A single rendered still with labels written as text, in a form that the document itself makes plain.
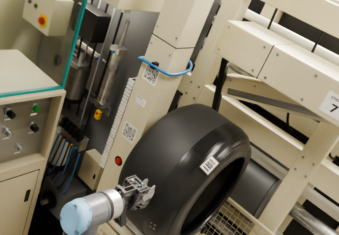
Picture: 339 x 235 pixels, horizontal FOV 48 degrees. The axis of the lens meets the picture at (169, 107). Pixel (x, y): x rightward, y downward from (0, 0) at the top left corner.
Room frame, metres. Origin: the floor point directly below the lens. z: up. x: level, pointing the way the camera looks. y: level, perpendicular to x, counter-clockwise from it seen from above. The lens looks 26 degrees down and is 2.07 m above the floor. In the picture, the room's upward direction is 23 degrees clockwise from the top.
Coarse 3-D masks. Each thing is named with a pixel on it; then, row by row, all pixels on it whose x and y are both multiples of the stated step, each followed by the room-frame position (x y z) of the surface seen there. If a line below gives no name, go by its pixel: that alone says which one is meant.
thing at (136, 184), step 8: (136, 176) 1.00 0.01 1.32; (128, 184) 0.95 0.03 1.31; (136, 184) 0.96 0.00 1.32; (144, 184) 0.98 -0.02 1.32; (120, 192) 0.91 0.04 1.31; (128, 192) 0.90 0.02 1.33; (136, 192) 0.94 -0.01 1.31; (144, 192) 0.97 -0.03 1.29; (128, 200) 0.92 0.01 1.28; (136, 200) 0.92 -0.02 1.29; (128, 208) 0.92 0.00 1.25; (136, 208) 0.94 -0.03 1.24
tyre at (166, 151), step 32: (160, 128) 1.21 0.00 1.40; (192, 128) 1.22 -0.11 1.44; (224, 128) 1.28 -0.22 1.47; (128, 160) 1.16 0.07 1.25; (160, 160) 1.12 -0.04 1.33; (192, 160) 1.11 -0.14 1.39; (224, 160) 1.17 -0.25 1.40; (160, 192) 1.05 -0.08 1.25; (192, 192) 1.06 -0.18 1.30; (224, 192) 1.42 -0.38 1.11; (160, 224) 1.03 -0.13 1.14; (192, 224) 1.34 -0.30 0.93
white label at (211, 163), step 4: (212, 156) 1.14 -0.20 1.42; (208, 160) 1.12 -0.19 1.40; (212, 160) 1.13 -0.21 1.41; (216, 160) 1.13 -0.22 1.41; (204, 164) 1.11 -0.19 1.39; (208, 164) 1.11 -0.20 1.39; (212, 164) 1.12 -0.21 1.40; (216, 164) 1.12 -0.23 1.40; (204, 168) 1.10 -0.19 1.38; (208, 168) 1.10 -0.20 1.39; (212, 168) 1.11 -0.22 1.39; (208, 172) 1.09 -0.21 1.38
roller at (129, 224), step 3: (126, 216) 1.24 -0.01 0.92; (129, 219) 1.23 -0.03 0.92; (129, 222) 1.22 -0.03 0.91; (132, 222) 1.22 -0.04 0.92; (129, 225) 1.22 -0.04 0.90; (132, 225) 1.21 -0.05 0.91; (135, 225) 1.21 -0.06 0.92; (132, 228) 1.21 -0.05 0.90; (135, 228) 1.20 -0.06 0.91; (138, 228) 1.20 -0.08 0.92; (135, 231) 1.20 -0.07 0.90; (138, 231) 1.19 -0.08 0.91; (141, 231) 1.19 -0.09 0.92; (138, 234) 1.19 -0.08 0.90; (141, 234) 1.19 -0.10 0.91; (144, 234) 1.19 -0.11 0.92
